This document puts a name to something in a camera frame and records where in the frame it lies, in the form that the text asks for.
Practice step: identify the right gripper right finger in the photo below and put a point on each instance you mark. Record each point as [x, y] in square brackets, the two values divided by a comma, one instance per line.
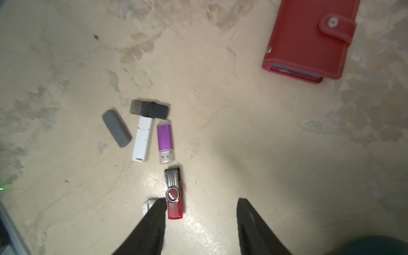
[255, 236]

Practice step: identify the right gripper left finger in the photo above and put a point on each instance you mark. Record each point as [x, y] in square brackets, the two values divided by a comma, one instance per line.
[148, 236]

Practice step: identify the white lilac usb drive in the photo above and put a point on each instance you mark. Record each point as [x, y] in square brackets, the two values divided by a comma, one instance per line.
[147, 205]

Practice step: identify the dark red swivel usb drive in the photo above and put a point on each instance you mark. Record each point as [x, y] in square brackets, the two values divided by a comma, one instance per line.
[174, 194]

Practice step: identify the grey usb drive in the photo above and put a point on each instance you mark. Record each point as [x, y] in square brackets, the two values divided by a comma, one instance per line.
[117, 127]

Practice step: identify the teal plastic storage box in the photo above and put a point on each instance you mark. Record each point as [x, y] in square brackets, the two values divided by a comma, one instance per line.
[373, 245]

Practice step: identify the purple usb drive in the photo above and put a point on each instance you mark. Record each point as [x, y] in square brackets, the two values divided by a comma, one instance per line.
[165, 142]

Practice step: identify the black translucent usb drive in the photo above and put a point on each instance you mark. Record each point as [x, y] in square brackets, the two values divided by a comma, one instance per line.
[149, 109]

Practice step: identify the red leather wallet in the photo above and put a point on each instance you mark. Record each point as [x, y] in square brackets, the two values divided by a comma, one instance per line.
[310, 39]

